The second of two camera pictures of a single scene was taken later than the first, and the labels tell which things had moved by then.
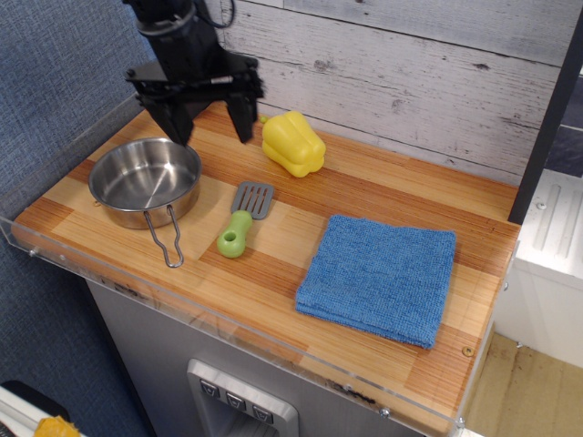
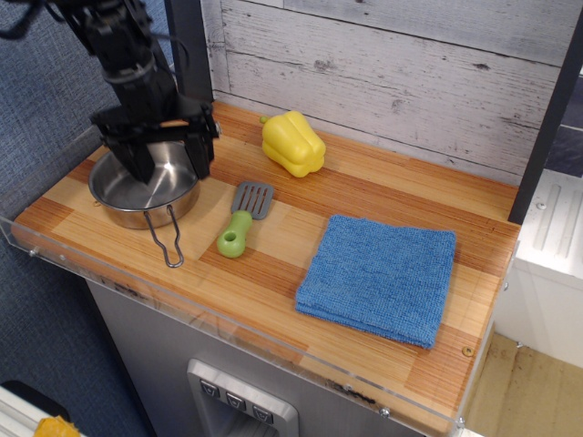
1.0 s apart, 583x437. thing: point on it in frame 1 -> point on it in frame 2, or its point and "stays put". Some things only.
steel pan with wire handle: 144,183 stays put
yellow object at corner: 56,427 stays put
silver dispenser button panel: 230,406 stays put
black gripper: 190,70 -> 145,102
